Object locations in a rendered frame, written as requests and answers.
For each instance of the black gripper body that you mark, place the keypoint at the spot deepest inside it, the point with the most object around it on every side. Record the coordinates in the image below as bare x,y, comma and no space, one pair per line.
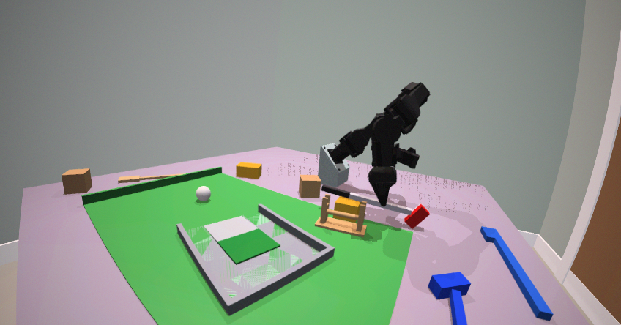
382,170

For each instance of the brown cube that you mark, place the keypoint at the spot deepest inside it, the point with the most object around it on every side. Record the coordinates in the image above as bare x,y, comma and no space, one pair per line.
77,181
309,186

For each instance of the orange rectangular block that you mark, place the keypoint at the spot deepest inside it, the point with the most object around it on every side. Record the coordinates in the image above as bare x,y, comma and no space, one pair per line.
248,170

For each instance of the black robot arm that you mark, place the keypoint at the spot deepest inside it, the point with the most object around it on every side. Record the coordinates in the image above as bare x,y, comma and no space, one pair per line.
400,116

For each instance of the yellow block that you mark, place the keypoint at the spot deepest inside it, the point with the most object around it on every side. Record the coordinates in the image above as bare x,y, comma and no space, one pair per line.
347,205

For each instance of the green mat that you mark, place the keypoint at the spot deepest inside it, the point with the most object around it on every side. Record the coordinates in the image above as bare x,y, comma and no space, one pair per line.
357,286

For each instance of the white ball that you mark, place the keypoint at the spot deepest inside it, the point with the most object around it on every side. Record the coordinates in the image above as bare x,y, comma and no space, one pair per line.
203,193

